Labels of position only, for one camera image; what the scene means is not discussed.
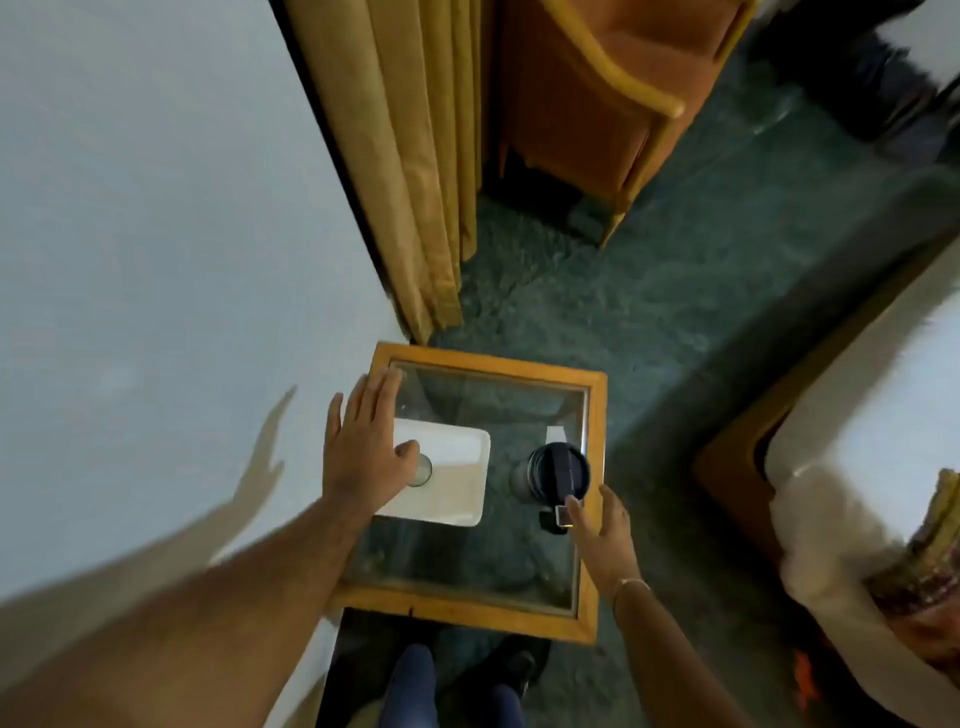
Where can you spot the black lidded steel kettle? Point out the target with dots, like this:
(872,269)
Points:
(555,472)

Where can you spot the person's left thumb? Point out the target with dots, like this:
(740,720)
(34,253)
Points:
(407,456)

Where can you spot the person's left hand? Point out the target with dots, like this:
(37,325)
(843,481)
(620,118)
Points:
(360,465)

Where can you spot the golden yellow curtain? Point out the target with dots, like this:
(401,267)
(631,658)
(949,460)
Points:
(405,150)

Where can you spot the patterned brown blanket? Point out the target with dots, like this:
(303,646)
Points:
(926,577)

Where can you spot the person's right thumb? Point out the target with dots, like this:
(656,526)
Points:
(577,517)

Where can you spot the person's right forearm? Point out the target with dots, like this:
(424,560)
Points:
(675,667)

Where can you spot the wooden framed glass side table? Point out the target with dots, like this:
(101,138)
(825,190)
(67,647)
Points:
(480,607)

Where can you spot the wooden bed frame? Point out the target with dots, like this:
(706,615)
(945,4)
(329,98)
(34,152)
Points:
(739,465)

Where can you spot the person's left forearm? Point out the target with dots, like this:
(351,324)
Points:
(187,622)

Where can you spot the orange upholstered wooden armchair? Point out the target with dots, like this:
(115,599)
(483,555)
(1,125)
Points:
(592,97)

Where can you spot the person's right hand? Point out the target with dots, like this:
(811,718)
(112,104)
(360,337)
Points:
(611,551)

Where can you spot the white rectangular tray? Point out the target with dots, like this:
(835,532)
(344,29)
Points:
(454,472)

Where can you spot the clear drinking glass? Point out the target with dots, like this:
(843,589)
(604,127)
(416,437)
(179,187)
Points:
(424,471)

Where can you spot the person's left leg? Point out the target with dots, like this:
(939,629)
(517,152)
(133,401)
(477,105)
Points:
(409,690)

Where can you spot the black shoe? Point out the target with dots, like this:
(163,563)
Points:
(517,664)

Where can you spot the person's left little finger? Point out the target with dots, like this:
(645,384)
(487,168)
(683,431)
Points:
(334,418)

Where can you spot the person's right leg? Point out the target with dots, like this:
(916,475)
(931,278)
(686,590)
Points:
(504,709)

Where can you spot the dark bag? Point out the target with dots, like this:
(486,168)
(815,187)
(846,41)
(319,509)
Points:
(847,67)

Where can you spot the person's leg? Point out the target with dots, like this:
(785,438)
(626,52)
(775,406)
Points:
(504,709)
(409,690)

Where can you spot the person's left middle finger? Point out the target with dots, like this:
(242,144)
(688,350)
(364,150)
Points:
(372,397)

